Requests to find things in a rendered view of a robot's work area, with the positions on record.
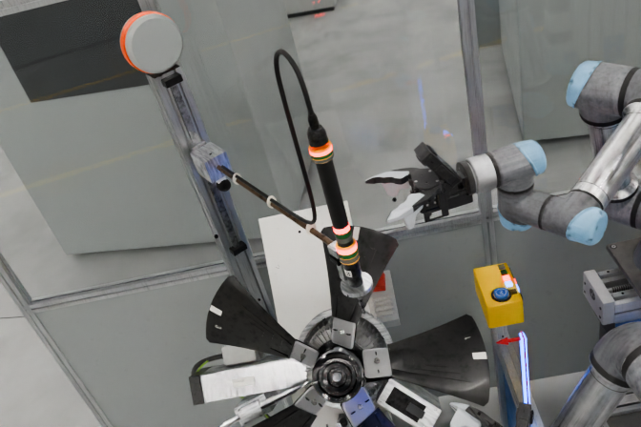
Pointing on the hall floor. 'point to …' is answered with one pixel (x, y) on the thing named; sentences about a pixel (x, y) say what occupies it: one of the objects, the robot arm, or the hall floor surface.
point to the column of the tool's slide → (240, 267)
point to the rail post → (501, 389)
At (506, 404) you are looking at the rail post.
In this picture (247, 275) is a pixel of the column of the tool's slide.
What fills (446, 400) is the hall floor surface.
